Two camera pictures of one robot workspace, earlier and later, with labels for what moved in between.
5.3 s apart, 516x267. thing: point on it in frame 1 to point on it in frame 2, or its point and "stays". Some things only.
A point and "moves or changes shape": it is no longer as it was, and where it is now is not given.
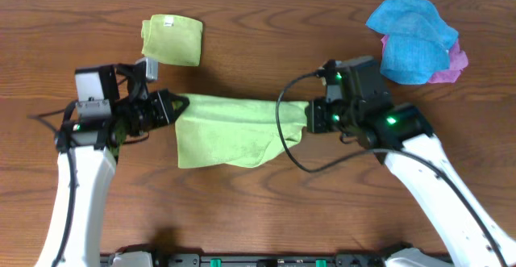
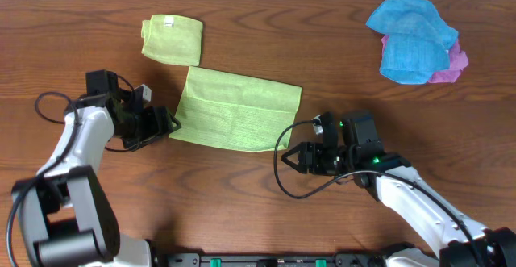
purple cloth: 457,62 stays
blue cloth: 416,42 stays
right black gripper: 314,110 to 308,149
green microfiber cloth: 210,129 moves or changes shape
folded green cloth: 172,39 stays
